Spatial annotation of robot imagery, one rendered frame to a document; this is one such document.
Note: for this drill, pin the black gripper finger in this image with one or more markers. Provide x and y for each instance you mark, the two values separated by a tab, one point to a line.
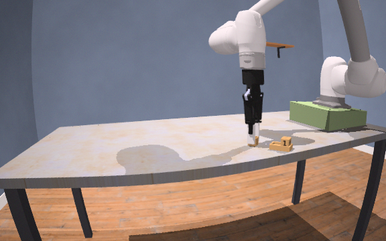
249	108
258	113

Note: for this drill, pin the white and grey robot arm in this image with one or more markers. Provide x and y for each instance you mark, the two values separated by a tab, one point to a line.
361	77

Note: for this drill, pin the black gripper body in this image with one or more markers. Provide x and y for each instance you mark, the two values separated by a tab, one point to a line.
253	79

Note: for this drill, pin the orange rectangular tray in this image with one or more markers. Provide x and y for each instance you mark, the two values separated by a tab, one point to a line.
277	146

